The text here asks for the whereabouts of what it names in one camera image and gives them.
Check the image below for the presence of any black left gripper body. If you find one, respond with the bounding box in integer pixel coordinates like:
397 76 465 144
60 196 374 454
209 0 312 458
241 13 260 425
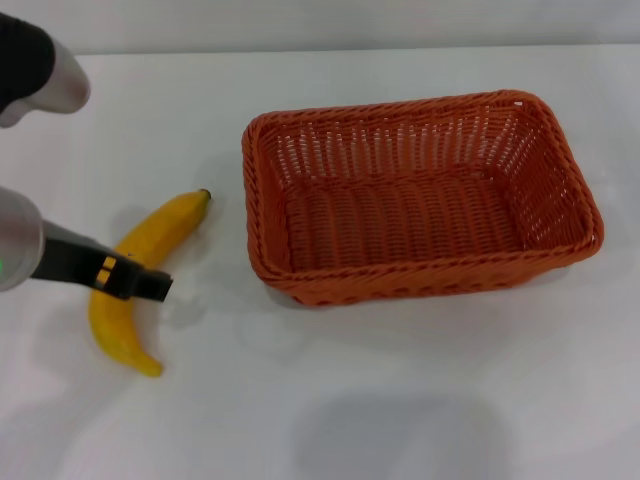
32 220 144 301

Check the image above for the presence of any yellow banana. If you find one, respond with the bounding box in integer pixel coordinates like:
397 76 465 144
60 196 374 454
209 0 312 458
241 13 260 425
88 188 212 379

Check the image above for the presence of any orange woven plastic basket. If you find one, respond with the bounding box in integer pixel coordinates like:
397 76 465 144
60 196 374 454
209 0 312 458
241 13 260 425
241 89 605 307

